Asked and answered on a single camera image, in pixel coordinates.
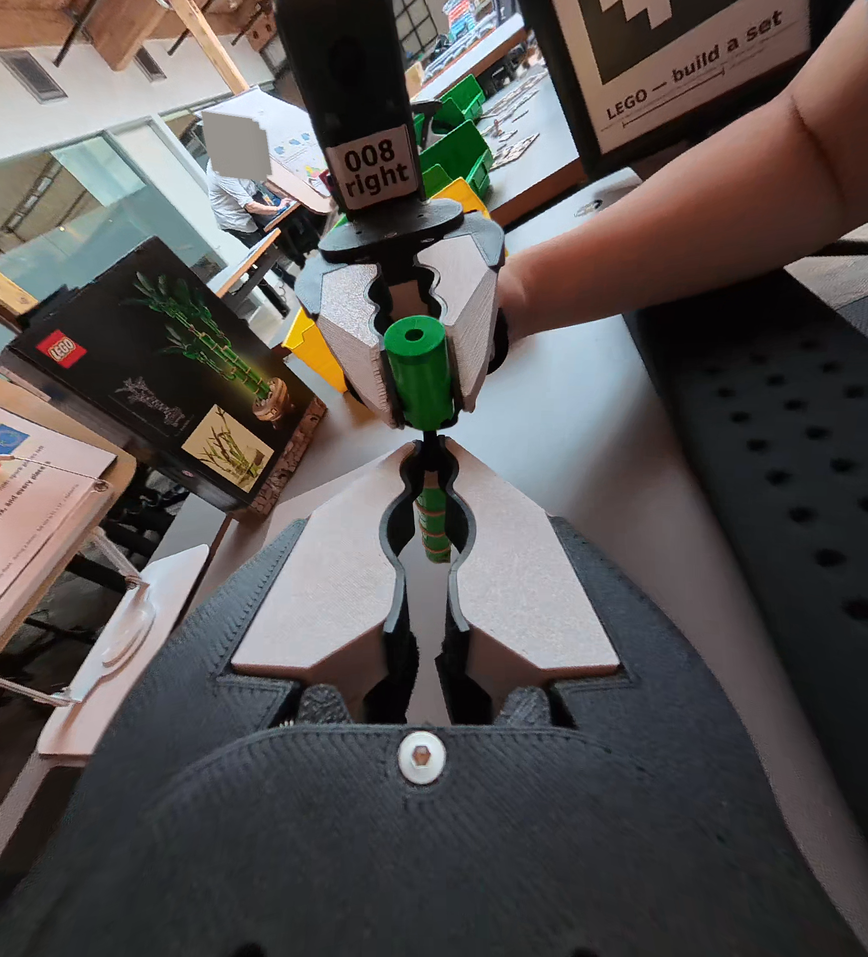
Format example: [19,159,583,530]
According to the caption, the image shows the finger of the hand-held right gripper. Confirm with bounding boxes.
[415,238,500,414]
[316,262,405,429]

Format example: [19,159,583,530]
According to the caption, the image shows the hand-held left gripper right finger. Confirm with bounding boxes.
[434,437,623,722]

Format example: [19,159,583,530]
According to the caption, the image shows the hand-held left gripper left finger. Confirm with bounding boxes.
[231,441,422,722]

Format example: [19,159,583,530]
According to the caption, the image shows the green cylinder brick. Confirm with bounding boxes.
[383,317,456,429]

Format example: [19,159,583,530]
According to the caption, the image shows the green stalk with tan rings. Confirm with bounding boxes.
[413,486,454,563]

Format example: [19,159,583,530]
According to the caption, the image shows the person's right forearm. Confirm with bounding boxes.
[495,0,868,346]

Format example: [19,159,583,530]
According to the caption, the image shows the grey desk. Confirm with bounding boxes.
[0,168,868,957]

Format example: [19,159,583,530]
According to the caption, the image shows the yellow plastic bin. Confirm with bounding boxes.
[282,178,496,395]

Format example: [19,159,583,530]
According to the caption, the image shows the white poster board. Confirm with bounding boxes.
[202,86,334,214]

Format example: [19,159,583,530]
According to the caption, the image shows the green plastic bin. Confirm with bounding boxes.
[413,75,484,124]
[419,120,493,197]

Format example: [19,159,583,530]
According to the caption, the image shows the wooden cutout pieces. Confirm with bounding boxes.
[479,75,541,169]

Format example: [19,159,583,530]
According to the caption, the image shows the grey background table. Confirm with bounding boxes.
[412,15,588,225]

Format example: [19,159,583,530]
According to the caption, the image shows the black toy set box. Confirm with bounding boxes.
[0,238,328,518]

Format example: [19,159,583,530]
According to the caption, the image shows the black perforated panel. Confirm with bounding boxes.
[624,265,868,957]

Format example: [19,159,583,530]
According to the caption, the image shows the printed instruction sheet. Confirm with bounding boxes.
[0,385,117,666]

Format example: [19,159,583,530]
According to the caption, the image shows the framed marker sign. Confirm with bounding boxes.
[539,0,813,179]

